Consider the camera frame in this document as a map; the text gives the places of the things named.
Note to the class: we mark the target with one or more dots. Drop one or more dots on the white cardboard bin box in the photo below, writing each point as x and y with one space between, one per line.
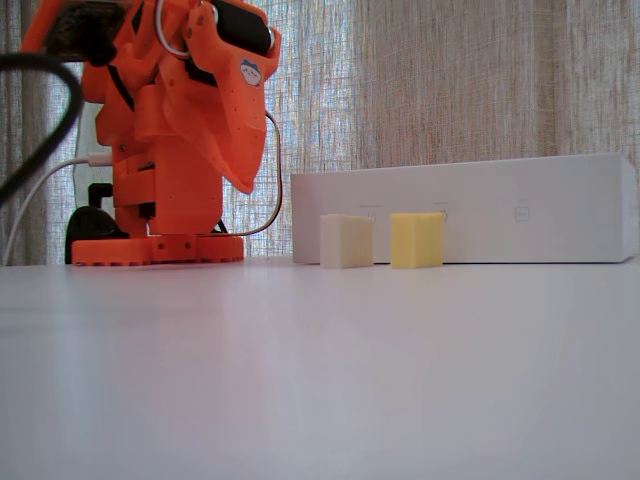
525 215

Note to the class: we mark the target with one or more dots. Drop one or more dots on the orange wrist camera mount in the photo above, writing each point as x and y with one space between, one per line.
36 27

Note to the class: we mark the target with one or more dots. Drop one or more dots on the woven grey curtain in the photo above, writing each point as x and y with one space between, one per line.
450 75

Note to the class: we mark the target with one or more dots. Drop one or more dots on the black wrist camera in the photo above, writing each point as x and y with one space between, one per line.
80 30

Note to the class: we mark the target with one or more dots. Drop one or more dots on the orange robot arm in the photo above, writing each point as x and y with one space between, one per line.
185 200

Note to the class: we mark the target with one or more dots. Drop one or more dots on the yellow foam cuboid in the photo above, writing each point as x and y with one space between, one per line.
415 240

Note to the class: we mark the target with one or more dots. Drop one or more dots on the black table clamp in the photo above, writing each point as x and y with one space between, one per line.
92 222

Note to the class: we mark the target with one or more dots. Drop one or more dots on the orange gripper black servo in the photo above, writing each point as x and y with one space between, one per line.
239 131

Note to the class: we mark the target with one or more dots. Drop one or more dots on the white foam cuboid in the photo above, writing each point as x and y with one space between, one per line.
345 242

